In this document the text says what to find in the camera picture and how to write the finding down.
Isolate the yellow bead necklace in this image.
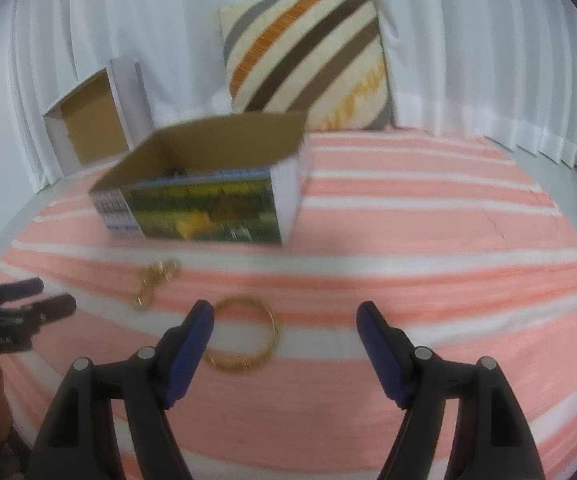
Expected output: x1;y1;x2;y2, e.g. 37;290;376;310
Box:
131;258;182;312

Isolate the gold bangle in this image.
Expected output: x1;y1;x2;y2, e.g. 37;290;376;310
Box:
203;295;280;374

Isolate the dark red knot tassel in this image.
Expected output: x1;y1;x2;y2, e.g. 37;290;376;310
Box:
164;166;188;178

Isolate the striped bed sheet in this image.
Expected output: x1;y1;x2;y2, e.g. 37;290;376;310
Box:
0;131;577;479

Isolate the white box lid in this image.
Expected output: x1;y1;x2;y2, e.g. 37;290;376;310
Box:
43;56;154;178

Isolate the printed cardboard box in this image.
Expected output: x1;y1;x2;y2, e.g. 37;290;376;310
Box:
89;112;309;245

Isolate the striped throw pillow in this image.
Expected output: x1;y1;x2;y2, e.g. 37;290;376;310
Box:
219;0;393;131

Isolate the white curtain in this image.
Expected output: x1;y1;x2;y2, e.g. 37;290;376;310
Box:
10;0;577;188

